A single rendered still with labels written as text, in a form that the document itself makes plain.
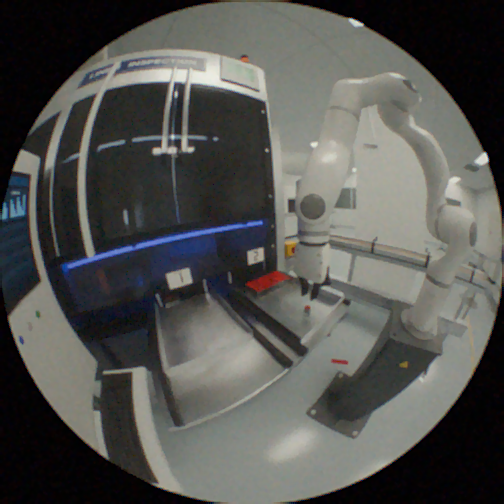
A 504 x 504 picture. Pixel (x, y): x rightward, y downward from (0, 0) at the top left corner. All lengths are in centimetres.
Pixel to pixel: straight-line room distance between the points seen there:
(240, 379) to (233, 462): 95
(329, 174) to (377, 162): 168
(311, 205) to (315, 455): 132
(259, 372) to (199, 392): 15
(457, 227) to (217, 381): 71
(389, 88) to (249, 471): 167
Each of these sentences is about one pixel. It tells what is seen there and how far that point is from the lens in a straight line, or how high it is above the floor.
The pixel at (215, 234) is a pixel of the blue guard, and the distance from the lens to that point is 55.
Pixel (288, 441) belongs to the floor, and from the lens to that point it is 125.
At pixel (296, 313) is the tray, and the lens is 54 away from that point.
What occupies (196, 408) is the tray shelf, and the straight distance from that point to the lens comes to 39.
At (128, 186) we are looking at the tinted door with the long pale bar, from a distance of 54.
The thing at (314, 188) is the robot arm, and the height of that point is 127.
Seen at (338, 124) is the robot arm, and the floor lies 143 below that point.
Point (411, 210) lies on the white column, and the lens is 187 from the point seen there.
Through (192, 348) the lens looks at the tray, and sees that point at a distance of 48.
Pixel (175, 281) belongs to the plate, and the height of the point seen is 101.
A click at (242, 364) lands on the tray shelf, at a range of 41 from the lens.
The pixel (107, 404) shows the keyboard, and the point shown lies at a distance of 60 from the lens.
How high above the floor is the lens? 124
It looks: 18 degrees down
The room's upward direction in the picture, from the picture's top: 4 degrees counter-clockwise
